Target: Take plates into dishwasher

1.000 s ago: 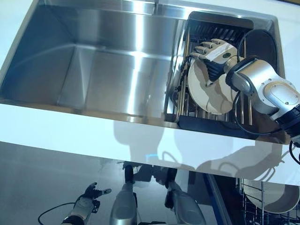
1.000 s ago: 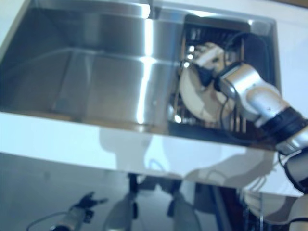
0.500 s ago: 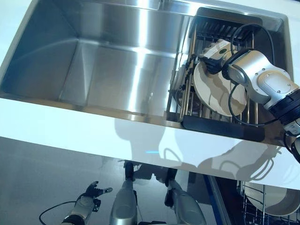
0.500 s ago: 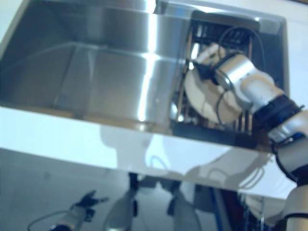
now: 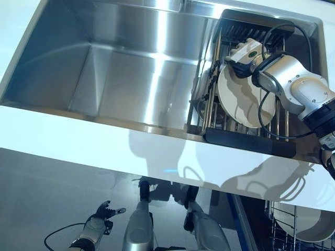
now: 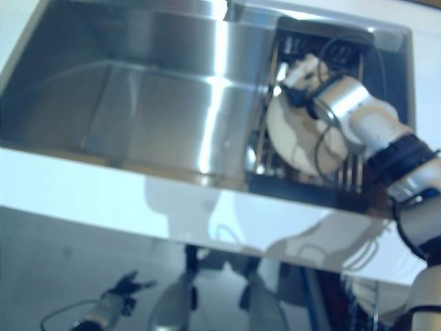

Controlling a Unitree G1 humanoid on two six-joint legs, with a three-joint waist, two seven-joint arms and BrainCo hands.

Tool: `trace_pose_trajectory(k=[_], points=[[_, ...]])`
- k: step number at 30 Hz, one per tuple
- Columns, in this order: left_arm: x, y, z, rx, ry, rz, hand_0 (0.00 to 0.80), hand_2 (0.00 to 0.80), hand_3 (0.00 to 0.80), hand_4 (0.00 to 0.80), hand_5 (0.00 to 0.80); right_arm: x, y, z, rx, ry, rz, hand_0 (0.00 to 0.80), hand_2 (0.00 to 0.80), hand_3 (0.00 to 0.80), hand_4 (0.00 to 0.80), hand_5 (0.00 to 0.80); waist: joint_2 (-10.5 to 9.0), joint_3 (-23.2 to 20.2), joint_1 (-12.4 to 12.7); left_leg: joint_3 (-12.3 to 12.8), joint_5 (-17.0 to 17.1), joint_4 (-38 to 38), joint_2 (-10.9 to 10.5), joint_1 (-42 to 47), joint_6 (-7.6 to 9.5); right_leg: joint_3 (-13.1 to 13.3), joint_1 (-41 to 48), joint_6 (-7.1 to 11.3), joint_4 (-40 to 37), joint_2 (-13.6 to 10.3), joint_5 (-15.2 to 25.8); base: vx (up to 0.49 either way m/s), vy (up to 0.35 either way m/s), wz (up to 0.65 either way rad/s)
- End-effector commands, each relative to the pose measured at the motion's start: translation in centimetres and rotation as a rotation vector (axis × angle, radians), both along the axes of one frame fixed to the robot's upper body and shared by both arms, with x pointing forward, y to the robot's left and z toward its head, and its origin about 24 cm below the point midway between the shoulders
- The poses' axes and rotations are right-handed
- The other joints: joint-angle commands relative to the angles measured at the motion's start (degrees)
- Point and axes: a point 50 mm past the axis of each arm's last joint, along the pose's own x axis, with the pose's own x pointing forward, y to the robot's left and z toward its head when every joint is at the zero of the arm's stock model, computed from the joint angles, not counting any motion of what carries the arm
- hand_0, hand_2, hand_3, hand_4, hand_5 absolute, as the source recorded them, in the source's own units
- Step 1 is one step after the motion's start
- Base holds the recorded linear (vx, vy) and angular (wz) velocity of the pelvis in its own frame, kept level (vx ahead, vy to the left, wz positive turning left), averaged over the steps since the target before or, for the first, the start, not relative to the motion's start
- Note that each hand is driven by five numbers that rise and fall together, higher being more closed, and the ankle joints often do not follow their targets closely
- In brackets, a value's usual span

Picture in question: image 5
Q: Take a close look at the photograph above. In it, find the robot right foot black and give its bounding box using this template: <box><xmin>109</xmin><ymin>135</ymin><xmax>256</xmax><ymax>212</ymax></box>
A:
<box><xmin>184</xmin><ymin>185</ymin><xmax>199</xmax><ymax>210</ymax></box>

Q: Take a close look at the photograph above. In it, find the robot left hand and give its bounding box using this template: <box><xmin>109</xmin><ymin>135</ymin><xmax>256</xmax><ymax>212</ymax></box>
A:
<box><xmin>88</xmin><ymin>200</ymin><xmax>126</xmax><ymax>228</ymax></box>

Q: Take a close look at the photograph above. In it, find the robot foot black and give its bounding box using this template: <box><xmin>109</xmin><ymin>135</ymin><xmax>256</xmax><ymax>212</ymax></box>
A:
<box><xmin>138</xmin><ymin>180</ymin><xmax>152</xmax><ymax>202</ymax></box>
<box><xmin>184</xmin><ymin>185</ymin><xmax>199</xmax><ymax>210</ymax></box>

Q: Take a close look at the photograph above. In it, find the cream round plate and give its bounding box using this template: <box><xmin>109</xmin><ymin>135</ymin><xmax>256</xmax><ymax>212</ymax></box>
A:
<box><xmin>217</xmin><ymin>64</ymin><xmax>277</xmax><ymax>129</ymax></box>
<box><xmin>272</xmin><ymin>202</ymin><xmax>333</xmax><ymax>241</ymax></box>

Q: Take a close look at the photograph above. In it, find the robot left foot black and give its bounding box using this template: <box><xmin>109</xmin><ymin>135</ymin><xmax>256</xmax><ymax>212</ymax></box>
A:
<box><xmin>138</xmin><ymin>180</ymin><xmax>152</xmax><ymax>202</ymax></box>

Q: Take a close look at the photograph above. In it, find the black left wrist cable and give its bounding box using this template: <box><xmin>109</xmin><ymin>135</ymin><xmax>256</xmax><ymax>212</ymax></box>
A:
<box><xmin>43</xmin><ymin>222</ymin><xmax>87</xmax><ymax>251</ymax></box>

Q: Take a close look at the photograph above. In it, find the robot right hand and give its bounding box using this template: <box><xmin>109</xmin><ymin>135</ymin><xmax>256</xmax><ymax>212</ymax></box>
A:
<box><xmin>225</xmin><ymin>38</ymin><xmax>268</xmax><ymax>79</ymax></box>

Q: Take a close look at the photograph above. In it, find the black sink drying rack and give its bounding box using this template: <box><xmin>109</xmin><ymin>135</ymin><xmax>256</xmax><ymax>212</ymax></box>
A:
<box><xmin>187</xmin><ymin>9</ymin><xmax>298</xmax><ymax>159</ymax></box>

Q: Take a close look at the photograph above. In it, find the stainless steel sink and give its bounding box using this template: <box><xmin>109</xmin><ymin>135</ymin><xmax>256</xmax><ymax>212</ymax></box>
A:
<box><xmin>0</xmin><ymin>0</ymin><xmax>328</xmax><ymax>163</ymax></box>

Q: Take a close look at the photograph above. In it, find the wire dishwasher rack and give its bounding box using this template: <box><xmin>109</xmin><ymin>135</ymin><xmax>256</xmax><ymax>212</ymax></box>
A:
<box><xmin>264</xmin><ymin>200</ymin><xmax>335</xmax><ymax>251</ymax></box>

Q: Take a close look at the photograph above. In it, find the robot right leg silver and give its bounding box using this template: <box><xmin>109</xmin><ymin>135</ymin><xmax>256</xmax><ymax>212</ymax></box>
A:
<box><xmin>183</xmin><ymin>201</ymin><xmax>231</xmax><ymax>251</ymax></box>

